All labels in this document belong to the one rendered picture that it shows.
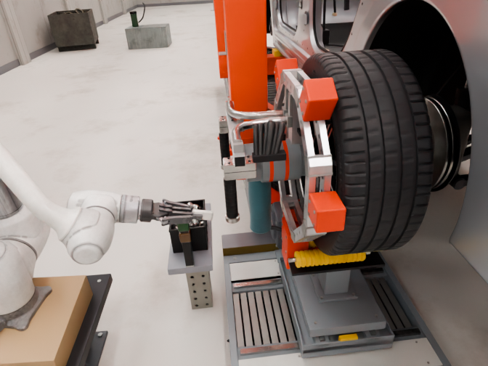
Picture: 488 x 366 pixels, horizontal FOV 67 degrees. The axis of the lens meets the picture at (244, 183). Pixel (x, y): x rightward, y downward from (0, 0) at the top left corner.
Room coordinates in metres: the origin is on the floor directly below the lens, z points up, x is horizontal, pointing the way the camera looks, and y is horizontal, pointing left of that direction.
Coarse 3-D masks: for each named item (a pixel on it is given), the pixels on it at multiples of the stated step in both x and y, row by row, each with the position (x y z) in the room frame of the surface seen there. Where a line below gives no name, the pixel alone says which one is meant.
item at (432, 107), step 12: (432, 108) 1.12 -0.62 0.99; (444, 108) 1.10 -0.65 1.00; (432, 120) 1.11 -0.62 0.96; (444, 120) 1.06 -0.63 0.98; (432, 132) 1.10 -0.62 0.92; (444, 132) 1.04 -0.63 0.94; (444, 144) 1.02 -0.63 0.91; (444, 156) 1.01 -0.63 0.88; (444, 168) 1.00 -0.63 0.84; (444, 180) 1.01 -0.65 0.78
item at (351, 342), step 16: (288, 272) 1.29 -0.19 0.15; (288, 288) 1.17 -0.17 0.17; (288, 304) 1.13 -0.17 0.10; (304, 336) 0.93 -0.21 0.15; (320, 336) 0.91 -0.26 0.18; (336, 336) 0.93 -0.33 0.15; (352, 336) 0.90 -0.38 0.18; (368, 336) 0.90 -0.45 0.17; (384, 336) 0.90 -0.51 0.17; (304, 352) 0.88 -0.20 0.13; (320, 352) 0.88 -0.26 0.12; (336, 352) 0.89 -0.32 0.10
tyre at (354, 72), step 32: (320, 64) 1.07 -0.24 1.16; (352, 64) 1.02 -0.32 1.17; (384, 64) 1.02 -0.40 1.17; (352, 96) 0.91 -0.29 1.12; (384, 96) 0.91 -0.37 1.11; (416, 96) 0.91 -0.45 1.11; (352, 128) 0.85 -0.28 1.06; (384, 128) 0.85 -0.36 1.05; (416, 128) 0.85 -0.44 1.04; (352, 160) 0.81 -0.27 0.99; (384, 160) 0.81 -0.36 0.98; (416, 160) 0.82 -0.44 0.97; (352, 192) 0.78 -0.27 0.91; (384, 192) 0.79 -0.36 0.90; (416, 192) 0.79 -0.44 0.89; (352, 224) 0.78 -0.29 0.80; (384, 224) 0.79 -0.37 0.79; (416, 224) 0.80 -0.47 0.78
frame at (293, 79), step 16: (288, 80) 1.11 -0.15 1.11; (304, 128) 0.90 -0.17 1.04; (320, 128) 0.91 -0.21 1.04; (304, 144) 0.89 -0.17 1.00; (320, 144) 0.89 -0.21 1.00; (304, 160) 0.87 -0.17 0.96; (320, 160) 0.84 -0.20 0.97; (320, 176) 0.87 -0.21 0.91; (288, 208) 1.14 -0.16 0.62; (304, 208) 0.86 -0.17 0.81; (288, 224) 1.07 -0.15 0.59; (304, 224) 0.84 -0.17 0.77; (304, 240) 0.97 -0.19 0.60
